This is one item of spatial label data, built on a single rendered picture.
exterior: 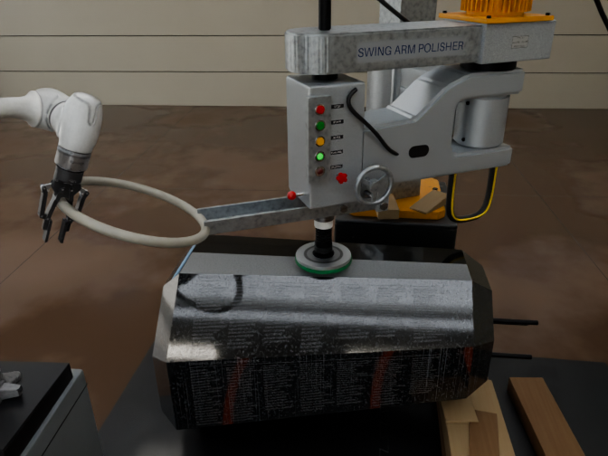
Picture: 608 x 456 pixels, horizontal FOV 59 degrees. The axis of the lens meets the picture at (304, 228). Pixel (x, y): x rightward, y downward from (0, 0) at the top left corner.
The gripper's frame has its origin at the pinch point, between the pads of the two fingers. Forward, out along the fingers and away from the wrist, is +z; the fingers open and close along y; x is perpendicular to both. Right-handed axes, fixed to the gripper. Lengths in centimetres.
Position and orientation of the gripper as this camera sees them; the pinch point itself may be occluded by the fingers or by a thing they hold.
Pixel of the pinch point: (54, 230)
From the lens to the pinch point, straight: 175.8
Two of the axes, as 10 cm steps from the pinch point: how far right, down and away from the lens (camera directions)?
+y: 7.4, 0.7, 6.7
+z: -3.5, 9.0, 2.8
